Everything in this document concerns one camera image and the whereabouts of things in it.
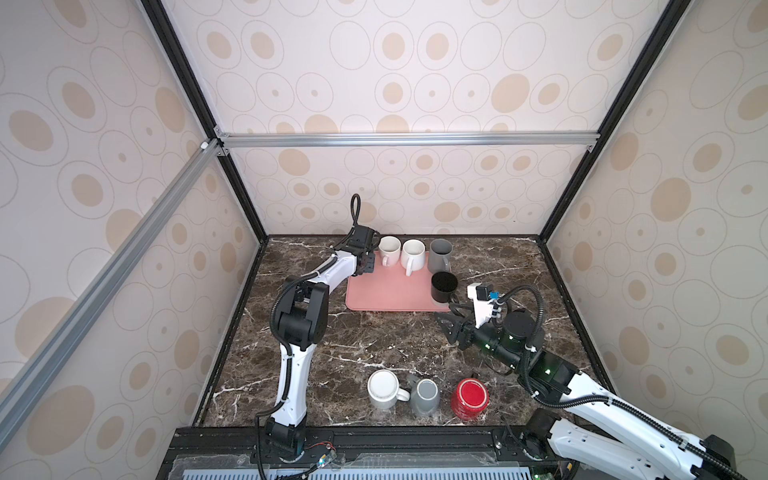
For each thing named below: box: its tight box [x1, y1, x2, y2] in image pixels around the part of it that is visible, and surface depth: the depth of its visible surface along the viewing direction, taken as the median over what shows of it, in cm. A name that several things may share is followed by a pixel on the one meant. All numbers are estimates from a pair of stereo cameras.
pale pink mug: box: [379, 235, 402, 267], surface depth 106 cm
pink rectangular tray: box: [346, 251, 451, 313], surface depth 108 cm
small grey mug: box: [408, 373, 440, 416], surface depth 75 cm
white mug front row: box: [367, 369, 411, 410], surface depth 78 cm
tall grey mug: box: [429, 238, 453, 275], surface depth 105 cm
